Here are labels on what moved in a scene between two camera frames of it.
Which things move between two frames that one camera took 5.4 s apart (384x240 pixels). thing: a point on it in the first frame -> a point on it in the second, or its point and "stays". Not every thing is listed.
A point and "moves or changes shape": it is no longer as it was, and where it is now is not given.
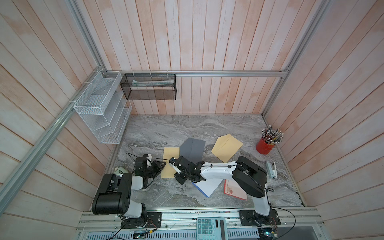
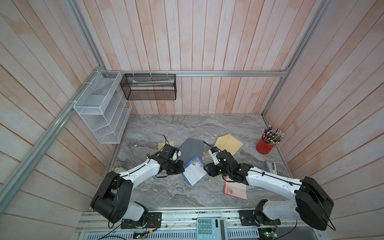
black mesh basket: x=150 y=86 stays
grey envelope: x=192 y=149 stays
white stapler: x=271 y=169 stays
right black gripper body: x=181 y=178 -> x=216 y=170
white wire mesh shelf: x=104 y=105 stays
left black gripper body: x=151 y=171 -> x=174 y=168
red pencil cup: x=263 y=147 stays
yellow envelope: x=168 y=171 moves or changes shape
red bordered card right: x=231 y=188 stays
